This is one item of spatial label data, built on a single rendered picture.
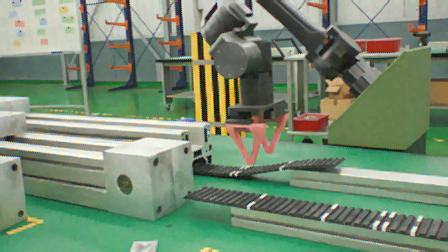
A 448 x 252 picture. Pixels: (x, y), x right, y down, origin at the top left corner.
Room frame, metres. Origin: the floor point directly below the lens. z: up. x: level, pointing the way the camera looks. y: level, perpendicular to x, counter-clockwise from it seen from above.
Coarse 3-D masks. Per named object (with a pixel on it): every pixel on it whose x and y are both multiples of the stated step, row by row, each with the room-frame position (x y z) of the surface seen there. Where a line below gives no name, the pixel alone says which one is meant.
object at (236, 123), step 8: (240, 112) 0.78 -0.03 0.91; (248, 112) 0.80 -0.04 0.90; (232, 120) 0.77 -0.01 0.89; (240, 120) 0.77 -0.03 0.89; (248, 120) 0.76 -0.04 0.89; (232, 128) 0.77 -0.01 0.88; (240, 128) 0.77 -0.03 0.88; (248, 128) 0.76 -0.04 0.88; (256, 128) 0.75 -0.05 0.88; (264, 128) 0.76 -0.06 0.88; (232, 136) 0.78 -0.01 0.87; (240, 136) 0.78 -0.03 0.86; (256, 136) 0.75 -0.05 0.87; (240, 144) 0.78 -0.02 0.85; (256, 144) 0.76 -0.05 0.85; (240, 152) 0.78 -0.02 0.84; (256, 152) 0.77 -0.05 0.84; (248, 160) 0.78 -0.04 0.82
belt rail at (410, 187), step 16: (304, 176) 0.75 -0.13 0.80; (320, 176) 0.73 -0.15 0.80; (336, 176) 0.72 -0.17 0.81; (352, 176) 0.71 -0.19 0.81; (368, 176) 0.70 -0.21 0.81; (384, 176) 0.69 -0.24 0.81; (400, 176) 0.69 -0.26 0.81; (416, 176) 0.68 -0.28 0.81; (432, 176) 0.68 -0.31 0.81; (352, 192) 0.71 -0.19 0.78; (368, 192) 0.69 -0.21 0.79; (384, 192) 0.68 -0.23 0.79; (400, 192) 0.67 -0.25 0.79; (416, 192) 0.66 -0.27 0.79; (432, 192) 0.65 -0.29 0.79
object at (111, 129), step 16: (32, 128) 1.08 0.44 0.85; (48, 128) 1.04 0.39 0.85; (64, 128) 1.01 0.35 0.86; (80, 128) 0.99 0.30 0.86; (96, 128) 0.96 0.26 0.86; (112, 128) 0.94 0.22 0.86; (128, 128) 0.92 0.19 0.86; (144, 128) 0.91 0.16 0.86; (160, 128) 0.90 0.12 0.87; (176, 128) 0.94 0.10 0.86; (192, 128) 0.92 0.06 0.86; (208, 128) 0.92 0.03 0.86; (192, 144) 0.92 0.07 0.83; (208, 144) 0.92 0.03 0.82; (192, 160) 0.87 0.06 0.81; (208, 160) 0.93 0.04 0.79
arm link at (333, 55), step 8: (328, 48) 1.17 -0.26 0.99; (336, 48) 1.15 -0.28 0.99; (320, 56) 1.18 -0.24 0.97; (328, 56) 1.16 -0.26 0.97; (336, 56) 1.15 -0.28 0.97; (344, 56) 1.14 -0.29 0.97; (352, 56) 1.15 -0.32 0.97; (328, 64) 1.16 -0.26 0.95; (336, 64) 1.16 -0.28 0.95; (344, 64) 1.16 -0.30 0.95; (352, 64) 1.17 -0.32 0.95; (344, 72) 1.18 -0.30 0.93
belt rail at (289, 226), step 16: (240, 208) 0.60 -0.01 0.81; (240, 224) 0.60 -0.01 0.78; (256, 224) 0.58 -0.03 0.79; (272, 224) 0.57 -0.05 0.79; (288, 224) 0.57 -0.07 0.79; (304, 224) 0.55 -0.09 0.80; (320, 224) 0.54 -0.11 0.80; (336, 224) 0.53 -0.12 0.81; (320, 240) 0.54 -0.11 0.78; (336, 240) 0.53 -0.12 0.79; (352, 240) 0.52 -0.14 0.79; (368, 240) 0.51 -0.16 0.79; (384, 240) 0.50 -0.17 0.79; (400, 240) 0.49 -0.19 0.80; (416, 240) 0.48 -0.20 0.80; (432, 240) 0.47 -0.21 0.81
